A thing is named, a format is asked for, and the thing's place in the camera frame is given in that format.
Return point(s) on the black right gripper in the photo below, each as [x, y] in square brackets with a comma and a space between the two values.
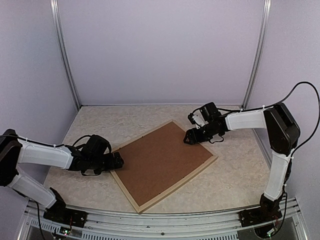
[193, 137]

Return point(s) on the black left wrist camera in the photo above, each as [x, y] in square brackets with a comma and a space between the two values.
[94, 147]

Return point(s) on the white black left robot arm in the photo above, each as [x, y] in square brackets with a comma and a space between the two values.
[16, 151]

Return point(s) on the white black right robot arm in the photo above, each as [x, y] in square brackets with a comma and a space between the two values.
[283, 135]

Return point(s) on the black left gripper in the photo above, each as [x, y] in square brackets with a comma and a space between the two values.
[112, 165]

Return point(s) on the brown hardboard backing panel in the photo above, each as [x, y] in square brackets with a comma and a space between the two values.
[162, 165]

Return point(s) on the light wooden picture frame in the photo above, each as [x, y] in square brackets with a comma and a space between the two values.
[200, 170]

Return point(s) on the aluminium front rail base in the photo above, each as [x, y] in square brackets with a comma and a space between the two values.
[115, 225]

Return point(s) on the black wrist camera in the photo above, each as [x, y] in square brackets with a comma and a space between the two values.
[209, 114]
[94, 147]

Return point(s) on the aluminium enclosure post left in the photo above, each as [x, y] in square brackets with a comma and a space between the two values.
[54, 5]

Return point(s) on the aluminium enclosure post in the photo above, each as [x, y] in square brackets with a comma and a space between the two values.
[54, 5]
[258, 52]

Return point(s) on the aluminium enclosure post right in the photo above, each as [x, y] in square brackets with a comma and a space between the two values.
[258, 52]

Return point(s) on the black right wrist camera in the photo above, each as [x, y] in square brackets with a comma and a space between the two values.
[209, 114]

